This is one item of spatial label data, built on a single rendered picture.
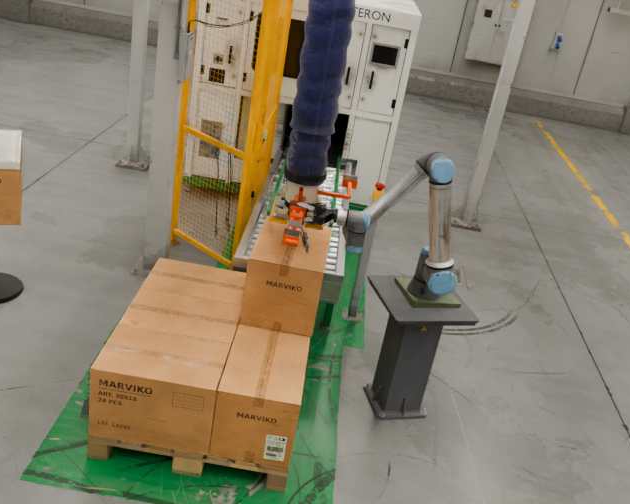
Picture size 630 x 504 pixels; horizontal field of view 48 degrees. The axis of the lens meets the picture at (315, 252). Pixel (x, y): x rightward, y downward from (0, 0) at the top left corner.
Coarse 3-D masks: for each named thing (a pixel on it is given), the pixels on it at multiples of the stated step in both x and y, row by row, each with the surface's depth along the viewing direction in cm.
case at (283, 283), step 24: (264, 240) 388; (312, 240) 398; (264, 264) 366; (288, 264) 367; (312, 264) 371; (264, 288) 372; (288, 288) 371; (312, 288) 370; (264, 312) 378; (288, 312) 377; (312, 312) 376
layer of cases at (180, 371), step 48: (144, 288) 400; (192, 288) 408; (240, 288) 417; (144, 336) 357; (192, 336) 364; (240, 336) 372; (288, 336) 379; (96, 384) 331; (144, 384) 329; (192, 384) 329; (240, 384) 335; (288, 384) 341; (96, 432) 344; (144, 432) 342; (192, 432) 340; (240, 432) 338; (288, 432) 336
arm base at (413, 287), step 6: (414, 276) 394; (414, 282) 393; (420, 282) 390; (408, 288) 396; (414, 288) 392; (420, 288) 390; (426, 288) 389; (414, 294) 392; (420, 294) 390; (426, 294) 389; (432, 294) 390; (432, 300) 391
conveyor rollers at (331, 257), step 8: (280, 168) 617; (328, 168) 640; (328, 176) 624; (272, 184) 583; (328, 184) 601; (272, 192) 567; (328, 200) 568; (336, 200) 575; (264, 208) 534; (328, 208) 552; (336, 208) 559; (264, 216) 518; (328, 224) 527; (256, 232) 494; (336, 232) 519; (336, 240) 502; (248, 248) 470; (336, 248) 488; (248, 256) 455; (328, 256) 478; (328, 264) 464
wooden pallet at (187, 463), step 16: (96, 448) 348; (112, 448) 358; (128, 448) 346; (144, 448) 346; (160, 448) 345; (176, 464) 349; (192, 464) 348; (224, 464) 347; (240, 464) 346; (256, 464) 348; (272, 480) 349
